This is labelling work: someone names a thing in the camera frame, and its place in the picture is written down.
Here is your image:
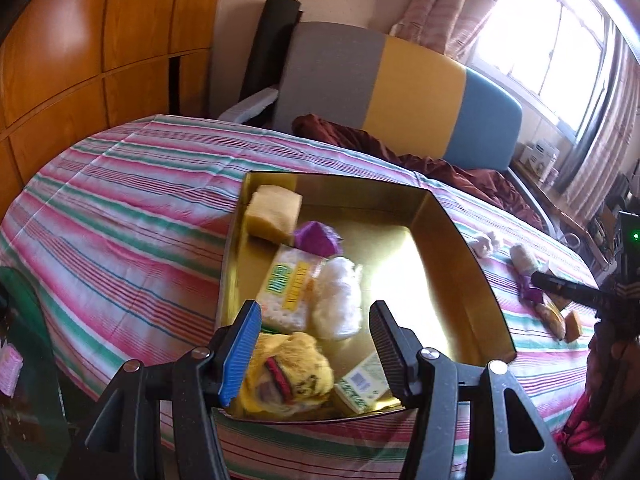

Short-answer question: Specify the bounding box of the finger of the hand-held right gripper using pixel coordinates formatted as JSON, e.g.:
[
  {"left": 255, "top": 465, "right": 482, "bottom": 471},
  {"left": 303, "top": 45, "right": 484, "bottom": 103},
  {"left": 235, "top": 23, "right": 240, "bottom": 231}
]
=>
[{"left": 530, "top": 270, "right": 606, "bottom": 308}]

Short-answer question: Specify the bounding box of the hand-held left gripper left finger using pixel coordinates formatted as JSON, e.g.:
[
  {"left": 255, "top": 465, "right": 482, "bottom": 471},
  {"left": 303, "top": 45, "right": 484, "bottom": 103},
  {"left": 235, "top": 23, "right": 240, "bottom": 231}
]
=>
[{"left": 75, "top": 300, "right": 263, "bottom": 480}]

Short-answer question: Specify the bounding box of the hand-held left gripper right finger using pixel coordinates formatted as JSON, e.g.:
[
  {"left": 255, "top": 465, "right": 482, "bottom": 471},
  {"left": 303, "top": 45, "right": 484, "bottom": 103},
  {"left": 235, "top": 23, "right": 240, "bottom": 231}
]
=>
[{"left": 368, "top": 300, "right": 574, "bottom": 480}]

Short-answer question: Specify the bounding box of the purple wrapper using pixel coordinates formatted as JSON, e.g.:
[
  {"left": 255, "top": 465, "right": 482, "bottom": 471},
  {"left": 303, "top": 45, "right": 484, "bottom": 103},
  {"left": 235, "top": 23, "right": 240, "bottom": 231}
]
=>
[
  {"left": 292, "top": 220, "right": 346, "bottom": 258},
  {"left": 517, "top": 274, "right": 546, "bottom": 307}
]

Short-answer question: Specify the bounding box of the green soap box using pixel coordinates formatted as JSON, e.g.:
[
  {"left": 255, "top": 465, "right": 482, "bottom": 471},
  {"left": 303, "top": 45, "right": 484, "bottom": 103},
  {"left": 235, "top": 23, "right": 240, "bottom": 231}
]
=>
[{"left": 334, "top": 351, "right": 401, "bottom": 415}]

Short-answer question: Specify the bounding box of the white gauze roll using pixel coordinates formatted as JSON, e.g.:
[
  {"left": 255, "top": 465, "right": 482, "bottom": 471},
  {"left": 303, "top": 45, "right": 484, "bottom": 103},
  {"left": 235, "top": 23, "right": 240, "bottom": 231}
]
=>
[{"left": 509, "top": 243, "right": 538, "bottom": 276}]

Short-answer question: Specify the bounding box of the white fluffy cotton bag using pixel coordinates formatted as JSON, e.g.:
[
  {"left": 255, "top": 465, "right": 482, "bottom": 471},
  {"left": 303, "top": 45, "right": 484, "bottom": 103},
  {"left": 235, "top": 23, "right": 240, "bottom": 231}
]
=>
[{"left": 311, "top": 256, "right": 363, "bottom": 341}]

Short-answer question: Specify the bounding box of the yellow plush toy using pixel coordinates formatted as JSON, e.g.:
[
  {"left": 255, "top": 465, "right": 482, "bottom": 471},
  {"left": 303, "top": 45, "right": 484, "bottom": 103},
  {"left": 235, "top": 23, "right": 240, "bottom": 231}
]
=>
[{"left": 235, "top": 331, "right": 336, "bottom": 416}]

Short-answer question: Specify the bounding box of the rice cracker snack packet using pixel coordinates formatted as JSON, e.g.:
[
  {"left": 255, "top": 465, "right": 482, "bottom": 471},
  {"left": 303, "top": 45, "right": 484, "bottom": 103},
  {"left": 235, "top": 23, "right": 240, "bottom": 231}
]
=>
[{"left": 255, "top": 245, "right": 328, "bottom": 333}]

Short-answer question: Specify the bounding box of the red box with gold lining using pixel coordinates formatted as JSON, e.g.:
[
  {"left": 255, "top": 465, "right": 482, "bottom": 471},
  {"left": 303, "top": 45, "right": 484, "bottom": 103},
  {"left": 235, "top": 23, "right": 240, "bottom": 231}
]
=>
[{"left": 216, "top": 171, "right": 517, "bottom": 423}]

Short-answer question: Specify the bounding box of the wooden desk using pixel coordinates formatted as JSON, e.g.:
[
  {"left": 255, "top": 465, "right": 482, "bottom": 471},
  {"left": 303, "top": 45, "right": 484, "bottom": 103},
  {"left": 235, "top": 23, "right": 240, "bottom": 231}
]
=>
[{"left": 510, "top": 160, "right": 601, "bottom": 261}]

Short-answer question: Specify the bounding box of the white knotted cloth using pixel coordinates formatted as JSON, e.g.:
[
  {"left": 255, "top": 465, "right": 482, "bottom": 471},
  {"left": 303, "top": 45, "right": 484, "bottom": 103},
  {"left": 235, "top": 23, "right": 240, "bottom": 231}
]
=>
[{"left": 470, "top": 230, "right": 503, "bottom": 257}]

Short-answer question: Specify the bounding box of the pink patterned curtain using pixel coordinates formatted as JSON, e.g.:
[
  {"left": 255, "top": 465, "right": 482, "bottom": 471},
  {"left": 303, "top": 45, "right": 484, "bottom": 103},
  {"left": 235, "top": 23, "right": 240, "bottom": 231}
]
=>
[
  {"left": 557, "top": 30, "right": 640, "bottom": 211},
  {"left": 390, "top": 0, "right": 518, "bottom": 58}
]

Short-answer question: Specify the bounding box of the white carton on desk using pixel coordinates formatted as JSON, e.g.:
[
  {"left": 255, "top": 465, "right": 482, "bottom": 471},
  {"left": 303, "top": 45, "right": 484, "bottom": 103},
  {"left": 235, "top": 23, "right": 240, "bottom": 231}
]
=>
[{"left": 520, "top": 140, "right": 560, "bottom": 178}]

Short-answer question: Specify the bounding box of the person's pink clothing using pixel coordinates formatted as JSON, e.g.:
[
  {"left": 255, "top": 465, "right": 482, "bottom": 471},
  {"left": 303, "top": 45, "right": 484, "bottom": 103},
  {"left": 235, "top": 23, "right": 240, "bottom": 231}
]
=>
[{"left": 560, "top": 345, "right": 640, "bottom": 480}]

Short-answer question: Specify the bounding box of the maroon blanket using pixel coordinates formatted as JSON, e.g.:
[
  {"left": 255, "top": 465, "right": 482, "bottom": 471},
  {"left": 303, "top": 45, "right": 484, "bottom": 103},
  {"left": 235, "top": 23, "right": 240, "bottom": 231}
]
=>
[{"left": 291, "top": 112, "right": 546, "bottom": 231}]

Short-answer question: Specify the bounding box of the green glass table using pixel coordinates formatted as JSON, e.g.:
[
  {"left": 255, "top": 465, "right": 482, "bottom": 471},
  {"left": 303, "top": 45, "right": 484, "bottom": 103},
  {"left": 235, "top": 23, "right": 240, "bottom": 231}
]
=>
[{"left": 0, "top": 265, "right": 66, "bottom": 480}]

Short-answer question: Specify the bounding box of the pink cloth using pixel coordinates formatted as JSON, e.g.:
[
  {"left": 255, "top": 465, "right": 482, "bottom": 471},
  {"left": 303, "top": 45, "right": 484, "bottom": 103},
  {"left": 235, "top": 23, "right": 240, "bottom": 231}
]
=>
[{"left": 0, "top": 342, "right": 25, "bottom": 396}]

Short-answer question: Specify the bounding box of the window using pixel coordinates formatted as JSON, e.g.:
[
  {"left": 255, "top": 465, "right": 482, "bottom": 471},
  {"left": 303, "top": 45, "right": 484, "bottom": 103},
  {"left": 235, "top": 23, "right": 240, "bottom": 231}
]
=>
[{"left": 472, "top": 0, "right": 618, "bottom": 136}]

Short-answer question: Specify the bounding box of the grey yellow blue armchair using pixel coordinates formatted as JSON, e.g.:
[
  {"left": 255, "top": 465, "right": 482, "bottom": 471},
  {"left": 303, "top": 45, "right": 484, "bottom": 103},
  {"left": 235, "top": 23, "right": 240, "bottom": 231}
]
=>
[{"left": 217, "top": 21, "right": 558, "bottom": 233}]

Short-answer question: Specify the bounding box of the black rolled mat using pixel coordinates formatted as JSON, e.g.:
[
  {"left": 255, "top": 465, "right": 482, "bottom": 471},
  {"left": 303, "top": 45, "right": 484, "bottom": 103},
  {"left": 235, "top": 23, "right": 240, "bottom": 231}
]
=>
[{"left": 239, "top": 0, "right": 303, "bottom": 116}]

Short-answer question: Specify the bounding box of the wooden wardrobe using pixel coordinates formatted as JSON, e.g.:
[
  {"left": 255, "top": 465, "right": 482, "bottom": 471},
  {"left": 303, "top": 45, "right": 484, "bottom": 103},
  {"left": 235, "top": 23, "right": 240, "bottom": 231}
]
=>
[{"left": 0, "top": 0, "right": 226, "bottom": 211}]

